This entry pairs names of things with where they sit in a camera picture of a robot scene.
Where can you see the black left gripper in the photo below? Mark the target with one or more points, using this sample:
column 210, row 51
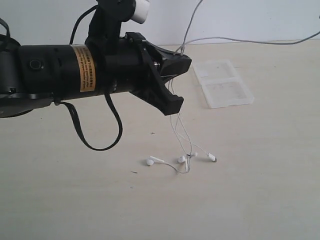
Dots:
column 114, row 64

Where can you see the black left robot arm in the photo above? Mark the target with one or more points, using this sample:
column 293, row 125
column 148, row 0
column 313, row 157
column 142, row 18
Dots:
column 35, row 76

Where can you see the clear plastic storage case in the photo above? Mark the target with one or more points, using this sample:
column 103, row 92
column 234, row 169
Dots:
column 221, row 84

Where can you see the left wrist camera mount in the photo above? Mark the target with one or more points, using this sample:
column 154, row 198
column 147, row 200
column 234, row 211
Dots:
column 105, row 25

